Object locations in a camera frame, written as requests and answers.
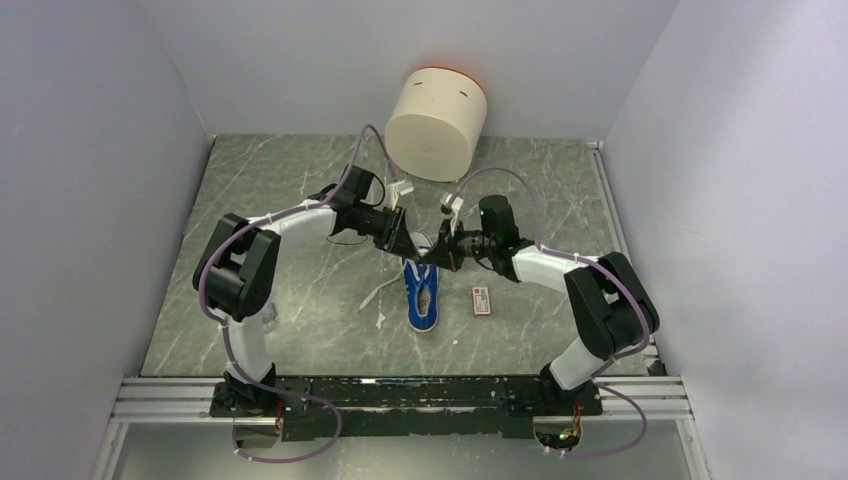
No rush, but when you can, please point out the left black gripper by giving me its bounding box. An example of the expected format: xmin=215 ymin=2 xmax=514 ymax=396
xmin=353 ymin=203 xmax=420 ymax=262

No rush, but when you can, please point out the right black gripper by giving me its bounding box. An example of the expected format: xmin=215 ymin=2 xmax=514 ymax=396
xmin=420 ymin=216 xmax=495 ymax=273

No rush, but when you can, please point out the blue canvas sneaker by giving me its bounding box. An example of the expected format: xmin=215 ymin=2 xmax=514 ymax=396
xmin=402 ymin=259 xmax=439 ymax=332

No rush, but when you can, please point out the white shoelace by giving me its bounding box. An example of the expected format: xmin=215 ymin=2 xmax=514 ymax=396
xmin=358 ymin=273 xmax=403 ymax=311

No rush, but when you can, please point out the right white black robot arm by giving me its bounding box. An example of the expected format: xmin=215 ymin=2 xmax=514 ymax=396
xmin=420 ymin=195 xmax=660 ymax=414

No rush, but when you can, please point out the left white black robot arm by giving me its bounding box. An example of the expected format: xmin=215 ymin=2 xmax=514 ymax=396
xmin=193 ymin=166 xmax=423 ymax=416

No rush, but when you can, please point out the small red white box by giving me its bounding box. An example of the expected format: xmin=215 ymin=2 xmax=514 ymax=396
xmin=472 ymin=287 xmax=492 ymax=316

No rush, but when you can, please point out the cream cylindrical container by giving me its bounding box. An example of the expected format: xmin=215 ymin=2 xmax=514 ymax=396
xmin=385 ymin=66 xmax=488 ymax=182

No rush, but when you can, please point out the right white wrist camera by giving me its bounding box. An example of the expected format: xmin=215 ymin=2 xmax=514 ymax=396
xmin=440 ymin=193 xmax=464 ymax=235

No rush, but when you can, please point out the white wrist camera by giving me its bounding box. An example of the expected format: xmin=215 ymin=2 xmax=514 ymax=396
xmin=440 ymin=193 xmax=464 ymax=235
xmin=386 ymin=180 xmax=414 ymax=209

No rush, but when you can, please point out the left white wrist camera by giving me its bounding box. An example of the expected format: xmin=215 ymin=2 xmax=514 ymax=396
xmin=386 ymin=180 xmax=414 ymax=209

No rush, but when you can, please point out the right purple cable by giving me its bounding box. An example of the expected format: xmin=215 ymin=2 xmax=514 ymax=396
xmin=442 ymin=165 xmax=652 ymax=458

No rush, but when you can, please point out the purple cable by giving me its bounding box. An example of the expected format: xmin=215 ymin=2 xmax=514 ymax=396
xmin=197 ymin=124 xmax=407 ymax=464
xmin=442 ymin=165 xmax=652 ymax=458

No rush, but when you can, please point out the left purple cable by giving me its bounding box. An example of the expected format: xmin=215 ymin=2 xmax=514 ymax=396
xmin=197 ymin=124 xmax=407 ymax=464

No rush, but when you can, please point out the aluminium frame rail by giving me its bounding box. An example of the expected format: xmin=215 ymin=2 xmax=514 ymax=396
xmin=92 ymin=132 xmax=710 ymax=480

